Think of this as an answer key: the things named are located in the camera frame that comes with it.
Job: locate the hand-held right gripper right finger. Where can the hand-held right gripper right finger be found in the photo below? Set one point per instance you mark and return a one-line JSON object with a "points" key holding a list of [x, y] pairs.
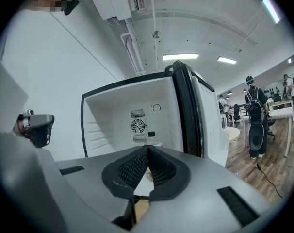
{"points": [[198, 203]]}

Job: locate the white rectangular table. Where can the white rectangular table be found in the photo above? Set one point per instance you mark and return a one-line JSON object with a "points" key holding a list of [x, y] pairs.
{"points": [[282, 110]]}

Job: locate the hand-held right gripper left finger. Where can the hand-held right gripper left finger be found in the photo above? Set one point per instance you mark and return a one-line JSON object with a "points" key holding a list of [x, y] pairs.
{"points": [[93, 183]]}

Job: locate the black mini fridge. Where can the black mini fridge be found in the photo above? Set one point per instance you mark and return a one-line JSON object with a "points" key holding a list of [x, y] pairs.
{"points": [[113, 105]]}

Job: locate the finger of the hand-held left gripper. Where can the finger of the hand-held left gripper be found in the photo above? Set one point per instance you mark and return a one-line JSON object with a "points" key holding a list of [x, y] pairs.
{"points": [[41, 130]]}

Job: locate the ceiling light panel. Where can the ceiling light panel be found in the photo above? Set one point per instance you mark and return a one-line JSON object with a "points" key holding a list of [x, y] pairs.
{"points": [[180, 56], [227, 60], [271, 10]]}

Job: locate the bottle with red label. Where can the bottle with red label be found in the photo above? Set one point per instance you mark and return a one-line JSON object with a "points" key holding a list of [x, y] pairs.
{"points": [[151, 134]]}

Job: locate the black head-worn camera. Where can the black head-worn camera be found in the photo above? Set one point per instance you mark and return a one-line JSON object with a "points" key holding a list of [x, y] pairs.
{"points": [[71, 5]]}

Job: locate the round ceiling smoke detector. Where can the round ceiling smoke detector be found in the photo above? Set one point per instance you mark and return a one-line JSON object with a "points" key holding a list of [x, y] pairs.
{"points": [[156, 34]]}

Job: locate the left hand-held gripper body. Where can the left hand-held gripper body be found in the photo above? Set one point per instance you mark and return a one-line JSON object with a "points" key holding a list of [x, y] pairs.
{"points": [[22, 122]]}

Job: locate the round white table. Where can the round white table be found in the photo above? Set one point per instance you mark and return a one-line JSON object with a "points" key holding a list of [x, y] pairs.
{"points": [[233, 133]]}

